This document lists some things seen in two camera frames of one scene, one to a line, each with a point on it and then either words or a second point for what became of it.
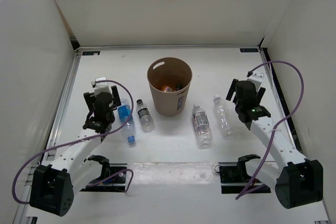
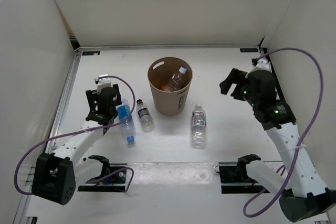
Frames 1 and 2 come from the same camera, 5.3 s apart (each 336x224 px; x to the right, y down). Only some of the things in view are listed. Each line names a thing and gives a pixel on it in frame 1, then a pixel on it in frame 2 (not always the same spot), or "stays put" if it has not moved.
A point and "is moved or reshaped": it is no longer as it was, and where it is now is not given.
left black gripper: (89, 98) stays put
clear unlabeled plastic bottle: (223, 115) -> (175, 82)
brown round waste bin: (169, 71) stays put
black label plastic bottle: (146, 121) stays put
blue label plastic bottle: (124, 112) stays put
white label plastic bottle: (201, 125) is moved or reshaped
